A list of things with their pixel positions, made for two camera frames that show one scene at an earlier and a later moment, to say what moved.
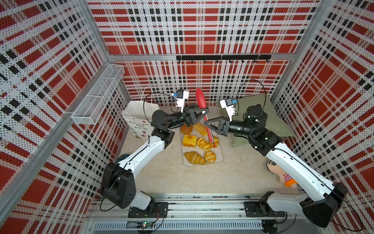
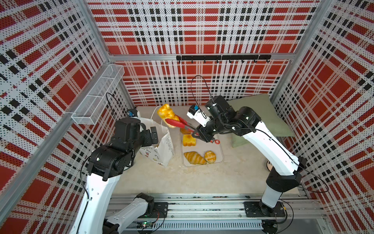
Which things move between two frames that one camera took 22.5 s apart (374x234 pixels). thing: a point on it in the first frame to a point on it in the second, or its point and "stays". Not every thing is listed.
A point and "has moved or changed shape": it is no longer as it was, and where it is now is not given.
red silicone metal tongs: (201, 101) has moved or changed shape
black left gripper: (190, 115) to (146, 134)
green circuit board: (144, 224) stays
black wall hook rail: (224, 57) stays
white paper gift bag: (138, 114) to (163, 151)
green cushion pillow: (274, 119) stays
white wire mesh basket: (91, 107) stays
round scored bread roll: (210, 157) stays
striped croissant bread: (194, 158) stays
